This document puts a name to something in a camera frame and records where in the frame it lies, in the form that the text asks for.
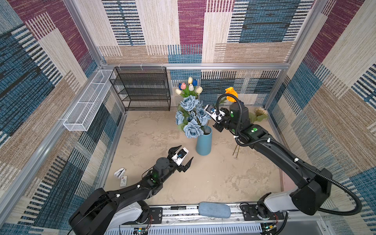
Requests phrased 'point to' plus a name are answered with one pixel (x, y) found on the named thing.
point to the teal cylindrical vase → (204, 142)
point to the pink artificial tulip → (183, 86)
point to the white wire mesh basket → (81, 116)
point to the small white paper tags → (120, 173)
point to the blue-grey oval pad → (214, 209)
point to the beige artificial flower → (260, 114)
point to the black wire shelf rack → (142, 88)
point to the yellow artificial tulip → (190, 80)
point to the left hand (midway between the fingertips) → (186, 149)
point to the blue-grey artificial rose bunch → (190, 118)
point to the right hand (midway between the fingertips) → (211, 114)
